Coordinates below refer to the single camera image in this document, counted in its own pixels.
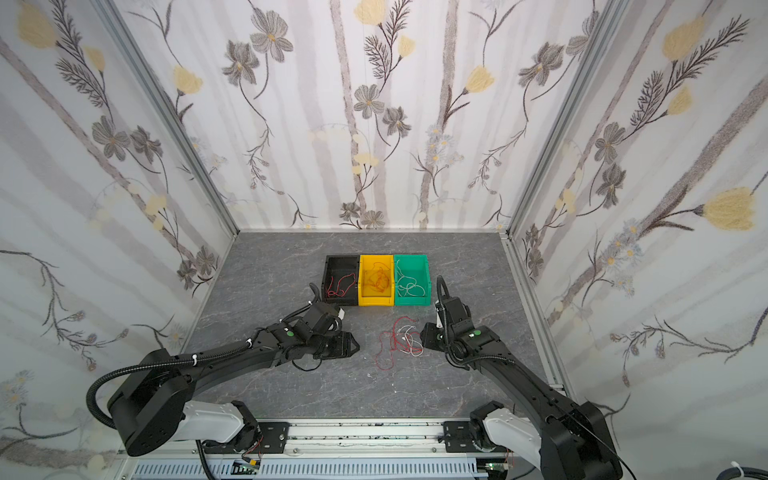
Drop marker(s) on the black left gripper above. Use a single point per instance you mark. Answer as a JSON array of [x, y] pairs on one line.
[[336, 343]]

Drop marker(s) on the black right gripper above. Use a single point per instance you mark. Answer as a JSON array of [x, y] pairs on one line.
[[435, 336]]

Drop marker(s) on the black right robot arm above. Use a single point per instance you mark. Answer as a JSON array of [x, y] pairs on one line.
[[559, 437]]

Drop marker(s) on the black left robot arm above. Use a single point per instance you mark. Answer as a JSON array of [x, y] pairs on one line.
[[153, 402]]

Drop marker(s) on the black storage bin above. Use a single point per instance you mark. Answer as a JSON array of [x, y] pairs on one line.
[[340, 280]]

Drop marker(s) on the green storage bin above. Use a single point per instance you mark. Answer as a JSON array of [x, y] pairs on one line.
[[413, 286]]

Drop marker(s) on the yellow storage bin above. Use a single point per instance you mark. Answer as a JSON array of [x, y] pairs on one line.
[[376, 284]]

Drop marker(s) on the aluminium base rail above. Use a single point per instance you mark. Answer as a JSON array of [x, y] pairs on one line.
[[360, 438]]

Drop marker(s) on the white slotted cable duct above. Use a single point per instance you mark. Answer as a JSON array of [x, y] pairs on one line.
[[378, 468]]

